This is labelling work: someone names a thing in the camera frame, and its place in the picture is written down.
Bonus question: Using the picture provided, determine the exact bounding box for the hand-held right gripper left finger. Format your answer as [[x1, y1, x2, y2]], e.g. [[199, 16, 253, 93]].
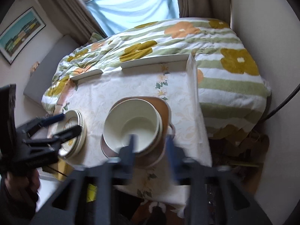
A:
[[35, 134, 139, 225]]

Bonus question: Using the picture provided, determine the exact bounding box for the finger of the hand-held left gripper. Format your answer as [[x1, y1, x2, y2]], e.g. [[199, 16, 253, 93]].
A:
[[16, 113, 66, 137], [22, 125, 82, 150]]

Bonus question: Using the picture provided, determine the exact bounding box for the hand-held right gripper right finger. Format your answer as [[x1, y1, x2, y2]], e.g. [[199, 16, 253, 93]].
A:
[[165, 135, 273, 225]]

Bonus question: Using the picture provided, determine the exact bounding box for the large white deep plate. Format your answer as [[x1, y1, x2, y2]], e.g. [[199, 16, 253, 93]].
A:
[[103, 98, 164, 158]]

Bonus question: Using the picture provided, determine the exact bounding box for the white bowl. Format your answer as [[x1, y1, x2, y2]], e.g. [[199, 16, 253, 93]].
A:
[[104, 98, 158, 153]]

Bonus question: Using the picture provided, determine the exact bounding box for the brown square plate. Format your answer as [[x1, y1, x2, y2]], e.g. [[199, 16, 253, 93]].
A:
[[100, 96, 175, 168]]

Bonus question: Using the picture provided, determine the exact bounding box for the person's left forearm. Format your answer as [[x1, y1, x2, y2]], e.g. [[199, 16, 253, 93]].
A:
[[0, 180, 38, 225]]

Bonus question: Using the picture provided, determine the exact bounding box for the person's left hand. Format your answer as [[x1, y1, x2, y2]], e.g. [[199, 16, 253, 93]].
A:
[[5, 167, 40, 205]]

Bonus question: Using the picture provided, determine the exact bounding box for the grey padded panel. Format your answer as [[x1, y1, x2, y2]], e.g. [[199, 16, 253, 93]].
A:
[[23, 35, 80, 106]]

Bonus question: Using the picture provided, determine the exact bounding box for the white floral tablecloth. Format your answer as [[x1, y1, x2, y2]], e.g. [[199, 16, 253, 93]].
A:
[[55, 56, 212, 218]]

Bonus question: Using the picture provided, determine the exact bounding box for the yellow object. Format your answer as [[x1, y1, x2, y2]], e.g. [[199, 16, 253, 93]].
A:
[[87, 184, 98, 202]]

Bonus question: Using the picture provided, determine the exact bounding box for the brown slipper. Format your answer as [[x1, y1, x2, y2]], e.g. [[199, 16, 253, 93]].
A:
[[141, 200, 181, 225]]

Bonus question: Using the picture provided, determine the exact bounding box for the brown patterned rug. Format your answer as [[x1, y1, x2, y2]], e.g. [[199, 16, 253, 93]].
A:
[[207, 124, 270, 169]]

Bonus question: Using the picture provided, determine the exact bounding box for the floral striped blanket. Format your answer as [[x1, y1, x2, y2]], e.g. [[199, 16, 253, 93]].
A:
[[42, 17, 272, 143]]

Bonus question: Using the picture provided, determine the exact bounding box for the green patterned pillow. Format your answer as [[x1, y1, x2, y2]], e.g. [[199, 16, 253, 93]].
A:
[[88, 32, 106, 45]]

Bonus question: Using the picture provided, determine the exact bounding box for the framed picture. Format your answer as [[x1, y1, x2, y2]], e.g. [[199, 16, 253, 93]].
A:
[[0, 7, 47, 65]]

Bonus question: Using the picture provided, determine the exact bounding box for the brown curtain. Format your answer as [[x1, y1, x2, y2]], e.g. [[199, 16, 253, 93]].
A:
[[173, 0, 232, 25], [37, 0, 108, 46]]

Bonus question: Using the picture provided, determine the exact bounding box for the light blue cloth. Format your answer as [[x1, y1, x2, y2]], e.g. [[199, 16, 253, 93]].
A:
[[85, 0, 180, 38]]

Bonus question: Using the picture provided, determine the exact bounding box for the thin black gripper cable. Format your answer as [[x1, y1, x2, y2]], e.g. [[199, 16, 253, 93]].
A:
[[43, 165, 65, 177]]

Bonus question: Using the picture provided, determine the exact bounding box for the small wall ornament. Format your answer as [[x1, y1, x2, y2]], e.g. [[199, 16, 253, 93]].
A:
[[30, 61, 40, 75]]

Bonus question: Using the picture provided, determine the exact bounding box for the thick black cable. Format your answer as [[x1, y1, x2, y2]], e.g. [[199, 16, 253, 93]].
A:
[[259, 84, 300, 122]]

